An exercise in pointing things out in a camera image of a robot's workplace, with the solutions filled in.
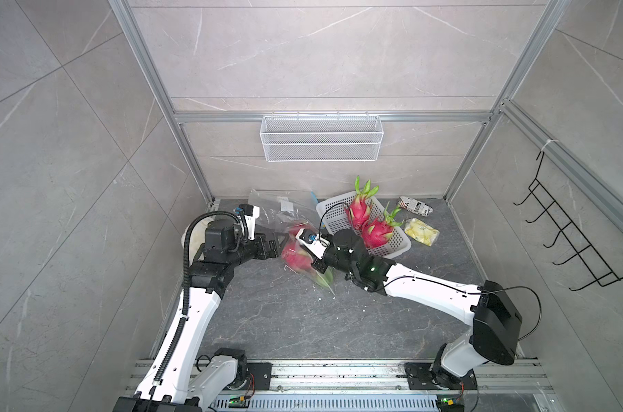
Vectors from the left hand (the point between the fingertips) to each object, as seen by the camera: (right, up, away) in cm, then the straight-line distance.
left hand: (277, 232), depth 72 cm
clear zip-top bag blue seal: (-1, +7, +32) cm, 33 cm away
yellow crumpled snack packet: (+55, -1, +33) cm, 64 cm away
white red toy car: (+56, +10, +42) cm, 71 cm away
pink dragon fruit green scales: (+28, +8, +29) cm, 41 cm away
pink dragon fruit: (+34, -1, +23) cm, 41 cm away
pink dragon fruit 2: (+3, -7, +12) cm, 15 cm away
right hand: (+8, -3, +4) cm, 9 cm away
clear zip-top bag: (+14, -18, +20) cm, 30 cm away
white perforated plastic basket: (+19, +5, +39) cm, 44 cm away
